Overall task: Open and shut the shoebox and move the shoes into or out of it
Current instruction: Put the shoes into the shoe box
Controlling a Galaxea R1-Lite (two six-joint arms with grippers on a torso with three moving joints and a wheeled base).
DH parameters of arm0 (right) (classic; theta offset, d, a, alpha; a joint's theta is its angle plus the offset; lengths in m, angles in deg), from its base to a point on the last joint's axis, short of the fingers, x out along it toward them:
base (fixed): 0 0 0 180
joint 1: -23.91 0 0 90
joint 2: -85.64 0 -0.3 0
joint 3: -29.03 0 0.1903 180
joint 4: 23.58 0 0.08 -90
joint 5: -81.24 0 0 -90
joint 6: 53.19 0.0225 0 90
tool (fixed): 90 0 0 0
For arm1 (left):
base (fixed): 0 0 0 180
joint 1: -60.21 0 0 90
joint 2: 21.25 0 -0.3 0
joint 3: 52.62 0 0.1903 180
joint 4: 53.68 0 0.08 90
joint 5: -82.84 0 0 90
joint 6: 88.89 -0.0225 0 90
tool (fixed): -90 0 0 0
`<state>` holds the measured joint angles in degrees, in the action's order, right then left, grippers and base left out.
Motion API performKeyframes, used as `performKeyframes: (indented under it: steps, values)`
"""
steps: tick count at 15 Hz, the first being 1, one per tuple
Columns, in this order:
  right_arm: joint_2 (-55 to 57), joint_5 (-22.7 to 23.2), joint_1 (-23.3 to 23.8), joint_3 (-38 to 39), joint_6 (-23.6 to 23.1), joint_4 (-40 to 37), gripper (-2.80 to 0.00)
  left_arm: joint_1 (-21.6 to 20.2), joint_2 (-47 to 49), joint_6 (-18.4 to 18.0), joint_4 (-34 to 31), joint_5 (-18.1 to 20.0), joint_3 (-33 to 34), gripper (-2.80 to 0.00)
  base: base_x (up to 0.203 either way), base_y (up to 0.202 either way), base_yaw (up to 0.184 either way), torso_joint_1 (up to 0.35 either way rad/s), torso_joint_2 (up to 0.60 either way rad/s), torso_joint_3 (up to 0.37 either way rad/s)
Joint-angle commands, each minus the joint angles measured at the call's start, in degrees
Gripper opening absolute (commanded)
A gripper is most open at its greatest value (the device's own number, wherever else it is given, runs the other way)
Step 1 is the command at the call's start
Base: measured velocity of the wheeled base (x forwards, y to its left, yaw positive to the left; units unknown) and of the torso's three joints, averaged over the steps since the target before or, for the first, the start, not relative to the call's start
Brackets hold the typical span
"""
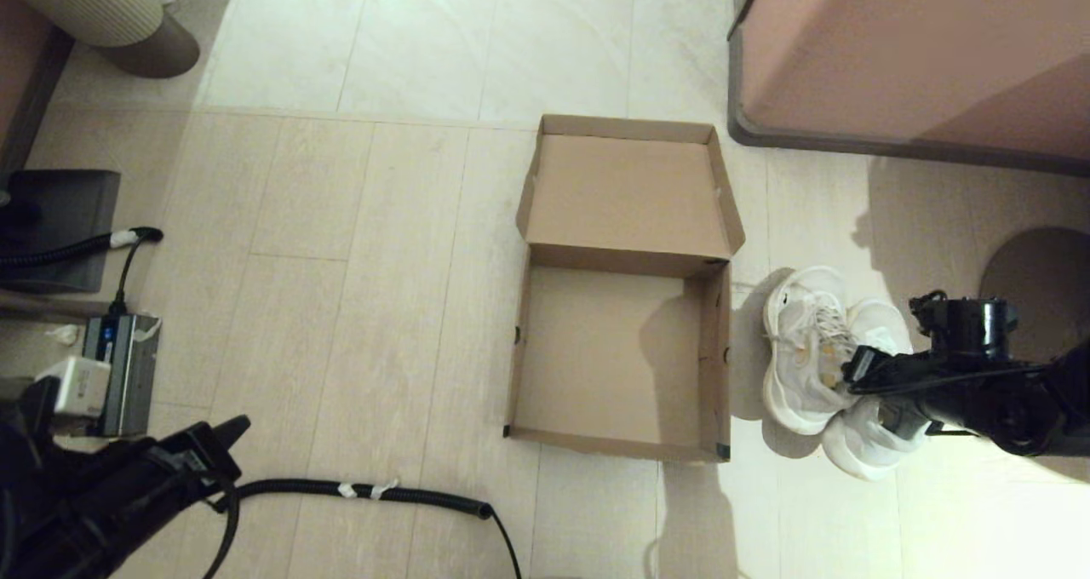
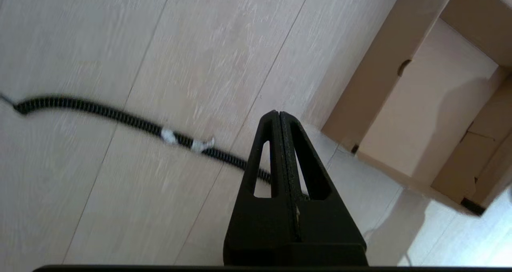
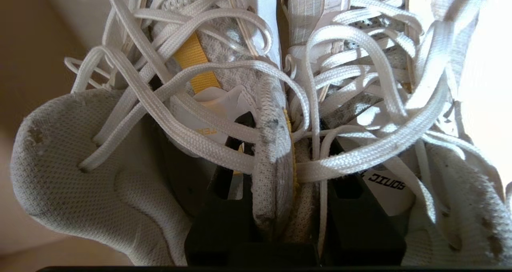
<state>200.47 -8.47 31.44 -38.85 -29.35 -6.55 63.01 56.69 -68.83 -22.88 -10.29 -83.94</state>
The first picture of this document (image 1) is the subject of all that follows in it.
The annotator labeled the white lace-up sneaker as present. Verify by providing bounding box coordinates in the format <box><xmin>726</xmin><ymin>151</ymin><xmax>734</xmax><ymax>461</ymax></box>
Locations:
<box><xmin>820</xmin><ymin>298</ymin><xmax>935</xmax><ymax>483</ymax></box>
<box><xmin>761</xmin><ymin>266</ymin><xmax>863</xmax><ymax>436</ymax></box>

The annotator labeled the beige ribbed bin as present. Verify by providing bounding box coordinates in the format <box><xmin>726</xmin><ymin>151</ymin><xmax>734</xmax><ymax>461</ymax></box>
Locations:
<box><xmin>0</xmin><ymin>0</ymin><xmax>201</xmax><ymax>79</ymax></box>

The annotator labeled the black corrugated cable white tape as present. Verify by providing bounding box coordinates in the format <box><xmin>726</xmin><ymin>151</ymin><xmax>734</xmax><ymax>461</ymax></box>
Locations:
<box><xmin>213</xmin><ymin>477</ymin><xmax>522</xmax><ymax>579</ymax></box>

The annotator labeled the brown cardboard shoe box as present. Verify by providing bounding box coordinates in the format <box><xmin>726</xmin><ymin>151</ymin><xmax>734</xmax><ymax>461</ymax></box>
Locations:
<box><xmin>504</xmin><ymin>114</ymin><xmax>747</xmax><ymax>465</ymax></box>

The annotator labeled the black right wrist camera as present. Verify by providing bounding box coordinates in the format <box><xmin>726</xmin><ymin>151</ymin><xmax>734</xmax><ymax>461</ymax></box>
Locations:
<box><xmin>843</xmin><ymin>347</ymin><xmax>895</xmax><ymax>386</ymax></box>

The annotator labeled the round brown floor base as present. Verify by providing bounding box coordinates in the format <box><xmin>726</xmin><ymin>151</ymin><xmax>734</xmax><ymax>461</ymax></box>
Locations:
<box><xmin>979</xmin><ymin>226</ymin><xmax>1090</xmax><ymax>367</ymax></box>

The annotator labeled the dark grey metal plate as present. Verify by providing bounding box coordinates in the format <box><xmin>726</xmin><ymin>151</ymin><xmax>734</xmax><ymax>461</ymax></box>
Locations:
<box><xmin>0</xmin><ymin>169</ymin><xmax>120</xmax><ymax>295</ymax></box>

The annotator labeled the pink cabinet dark base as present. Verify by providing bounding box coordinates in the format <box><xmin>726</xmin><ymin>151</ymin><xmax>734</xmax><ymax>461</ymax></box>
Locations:
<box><xmin>726</xmin><ymin>0</ymin><xmax>1090</xmax><ymax>178</ymax></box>

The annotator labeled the grey power adapter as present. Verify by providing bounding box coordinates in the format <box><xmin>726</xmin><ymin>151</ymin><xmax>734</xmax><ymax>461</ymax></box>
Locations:
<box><xmin>83</xmin><ymin>312</ymin><xmax>162</xmax><ymax>439</ymax></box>

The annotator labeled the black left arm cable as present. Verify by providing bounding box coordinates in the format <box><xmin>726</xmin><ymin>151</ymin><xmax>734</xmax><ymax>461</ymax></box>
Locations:
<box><xmin>200</xmin><ymin>475</ymin><xmax>246</xmax><ymax>579</ymax></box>

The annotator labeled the white charger block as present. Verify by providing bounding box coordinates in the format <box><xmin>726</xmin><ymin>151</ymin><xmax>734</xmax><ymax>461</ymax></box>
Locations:
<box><xmin>36</xmin><ymin>355</ymin><xmax>114</xmax><ymax>419</ymax></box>

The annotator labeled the black corrugated hose taped end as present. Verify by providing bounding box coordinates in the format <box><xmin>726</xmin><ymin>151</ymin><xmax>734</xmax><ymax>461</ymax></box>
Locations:
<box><xmin>0</xmin><ymin>226</ymin><xmax>163</xmax><ymax>316</ymax></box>

